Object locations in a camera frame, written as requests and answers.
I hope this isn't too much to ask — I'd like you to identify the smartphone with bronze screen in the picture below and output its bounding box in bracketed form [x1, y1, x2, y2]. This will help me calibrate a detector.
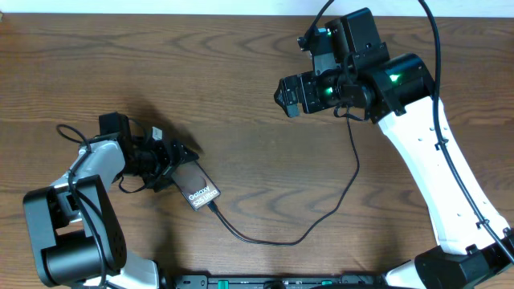
[172, 161, 221, 211]

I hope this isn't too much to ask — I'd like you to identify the black charger cable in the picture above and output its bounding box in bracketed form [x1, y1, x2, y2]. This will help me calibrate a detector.
[206, 116, 361, 246]

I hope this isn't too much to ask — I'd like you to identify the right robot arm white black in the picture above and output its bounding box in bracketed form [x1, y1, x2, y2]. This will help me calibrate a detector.
[274, 8, 513, 288]

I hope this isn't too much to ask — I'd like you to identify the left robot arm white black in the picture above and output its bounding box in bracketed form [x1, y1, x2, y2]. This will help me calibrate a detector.
[22, 112, 198, 288]

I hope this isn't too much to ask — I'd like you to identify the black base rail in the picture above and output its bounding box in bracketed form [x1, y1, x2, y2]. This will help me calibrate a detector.
[173, 275, 388, 289]

